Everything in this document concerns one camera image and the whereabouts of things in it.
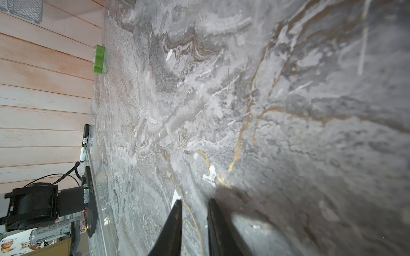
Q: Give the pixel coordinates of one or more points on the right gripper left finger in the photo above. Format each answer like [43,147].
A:
[170,239]

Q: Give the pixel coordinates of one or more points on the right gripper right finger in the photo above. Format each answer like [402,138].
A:
[220,239]

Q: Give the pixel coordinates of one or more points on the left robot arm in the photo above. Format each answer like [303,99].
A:
[40,205]

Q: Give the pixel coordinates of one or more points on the green frog block toy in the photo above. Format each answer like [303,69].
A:
[98,59]

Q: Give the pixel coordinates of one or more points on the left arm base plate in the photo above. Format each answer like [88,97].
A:
[91,215]

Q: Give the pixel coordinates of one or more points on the white wire mesh rack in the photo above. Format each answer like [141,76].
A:
[30,10]

